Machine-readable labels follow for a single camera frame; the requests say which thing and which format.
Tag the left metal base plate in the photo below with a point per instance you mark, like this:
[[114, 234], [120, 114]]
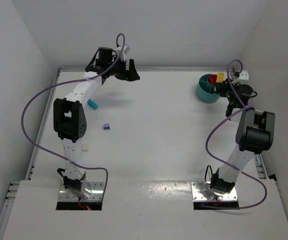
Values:
[[93, 191]]

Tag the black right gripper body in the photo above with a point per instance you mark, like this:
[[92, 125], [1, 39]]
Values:
[[224, 90]]

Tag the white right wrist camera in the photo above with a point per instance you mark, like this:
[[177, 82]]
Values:
[[239, 76]]

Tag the long yellow lego plate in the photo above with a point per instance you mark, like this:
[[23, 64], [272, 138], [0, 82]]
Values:
[[220, 77]]

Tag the purple lego brick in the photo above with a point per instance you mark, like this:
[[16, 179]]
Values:
[[106, 126]]

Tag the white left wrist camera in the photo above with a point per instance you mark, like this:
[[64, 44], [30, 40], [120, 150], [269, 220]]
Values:
[[122, 51]]

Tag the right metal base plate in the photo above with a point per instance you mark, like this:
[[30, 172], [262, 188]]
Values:
[[202, 193]]

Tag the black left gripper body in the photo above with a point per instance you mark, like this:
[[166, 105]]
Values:
[[123, 70]]

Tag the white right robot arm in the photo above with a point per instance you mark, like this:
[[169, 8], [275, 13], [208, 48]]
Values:
[[255, 134]]

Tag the metal base plate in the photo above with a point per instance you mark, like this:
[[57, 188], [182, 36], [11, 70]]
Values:
[[93, 191], [202, 193]]

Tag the white lego brick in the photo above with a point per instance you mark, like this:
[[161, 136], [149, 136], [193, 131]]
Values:
[[85, 148]]

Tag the red lego brick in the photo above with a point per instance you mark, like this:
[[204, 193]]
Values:
[[212, 79]]

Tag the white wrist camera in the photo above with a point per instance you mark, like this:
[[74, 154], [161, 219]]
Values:
[[122, 51], [239, 76]]

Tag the teal round divided container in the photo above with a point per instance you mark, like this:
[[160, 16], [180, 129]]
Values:
[[205, 91]]

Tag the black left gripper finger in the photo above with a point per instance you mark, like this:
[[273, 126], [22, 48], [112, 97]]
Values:
[[122, 72], [132, 72]]

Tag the teal lego brick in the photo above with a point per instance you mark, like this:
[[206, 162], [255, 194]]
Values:
[[92, 104]]

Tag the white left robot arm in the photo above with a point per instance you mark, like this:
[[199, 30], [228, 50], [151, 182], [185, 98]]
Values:
[[69, 120]]

